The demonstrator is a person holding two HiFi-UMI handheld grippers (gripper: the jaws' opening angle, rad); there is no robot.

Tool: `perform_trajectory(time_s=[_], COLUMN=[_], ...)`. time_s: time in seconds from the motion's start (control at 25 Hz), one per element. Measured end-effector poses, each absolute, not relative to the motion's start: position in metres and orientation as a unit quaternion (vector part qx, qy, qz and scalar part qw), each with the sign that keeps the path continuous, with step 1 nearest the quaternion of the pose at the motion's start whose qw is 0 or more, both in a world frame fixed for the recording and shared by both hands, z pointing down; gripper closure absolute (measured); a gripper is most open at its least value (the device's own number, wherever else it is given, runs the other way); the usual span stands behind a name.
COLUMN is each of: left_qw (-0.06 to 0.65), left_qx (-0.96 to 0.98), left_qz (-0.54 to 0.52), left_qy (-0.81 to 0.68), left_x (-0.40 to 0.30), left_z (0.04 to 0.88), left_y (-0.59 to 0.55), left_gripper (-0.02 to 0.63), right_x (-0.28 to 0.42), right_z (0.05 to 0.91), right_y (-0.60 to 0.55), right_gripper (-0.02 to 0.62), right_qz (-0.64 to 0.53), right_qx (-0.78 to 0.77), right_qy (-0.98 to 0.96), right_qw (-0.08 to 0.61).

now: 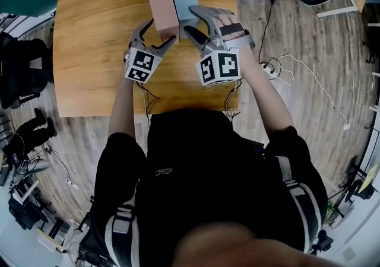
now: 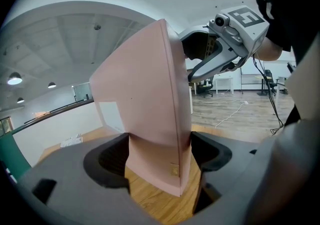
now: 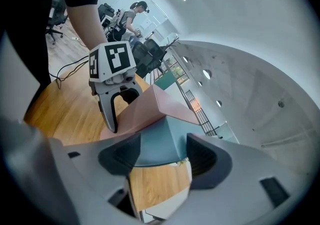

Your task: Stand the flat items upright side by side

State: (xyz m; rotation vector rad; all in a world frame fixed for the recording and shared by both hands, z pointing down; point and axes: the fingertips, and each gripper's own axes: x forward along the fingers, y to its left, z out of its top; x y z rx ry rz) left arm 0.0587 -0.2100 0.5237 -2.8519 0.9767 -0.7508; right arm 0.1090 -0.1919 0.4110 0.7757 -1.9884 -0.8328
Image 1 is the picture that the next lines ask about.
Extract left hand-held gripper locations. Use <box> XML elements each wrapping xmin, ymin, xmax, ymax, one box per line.
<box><xmin>123</xmin><ymin>18</ymin><xmax>178</xmax><ymax>84</ymax></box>

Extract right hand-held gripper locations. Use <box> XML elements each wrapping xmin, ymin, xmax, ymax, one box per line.
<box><xmin>183</xmin><ymin>4</ymin><xmax>257</xmax><ymax>87</ymax></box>

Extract person's right forearm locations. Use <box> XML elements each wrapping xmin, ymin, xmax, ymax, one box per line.
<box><xmin>239</xmin><ymin>47</ymin><xmax>295</xmax><ymax>144</ymax></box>

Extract person's left forearm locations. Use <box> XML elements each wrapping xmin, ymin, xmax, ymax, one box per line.
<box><xmin>108</xmin><ymin>77</ymin><xmax>137</xmax><ymax>145</ymax></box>

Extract person's right hand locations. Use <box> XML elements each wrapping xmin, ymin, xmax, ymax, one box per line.
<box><xmin>218</xmin><ymin>12</ymin><xmax>246</xmax><ymax>39</ymax></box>

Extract black office chair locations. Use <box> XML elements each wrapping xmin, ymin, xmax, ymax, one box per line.
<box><xmin>0</xmin><ymin>33</ymin><xmax>54</xmax><ymax>109</ymax></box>

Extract person's black shirt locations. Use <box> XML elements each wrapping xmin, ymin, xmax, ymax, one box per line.
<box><xmin>80</xmin><ymin>108</ymin><xmax>329</xmax><ymax>267</ymax></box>

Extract person's face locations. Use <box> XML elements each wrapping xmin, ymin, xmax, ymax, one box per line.
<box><xmin>173</xmin><ymin>221</ymin><xmax>380</xmax><ymax>267</ymax></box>

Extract white cable with plug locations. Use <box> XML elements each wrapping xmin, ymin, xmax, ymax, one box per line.
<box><xmin>277</xmin><ymin>53</ymin><xmax>357</xmax><ymax>132</ymax></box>

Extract grey white harness strap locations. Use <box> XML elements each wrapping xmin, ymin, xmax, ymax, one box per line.
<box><xmin>105</xmin><ymin>205</ymin><xmax>140</xmax><ymax>267</ymax></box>
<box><xmin>274</xmin><ymin>155</ymin><xmax>323</xmax><ymax>253</ymax></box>

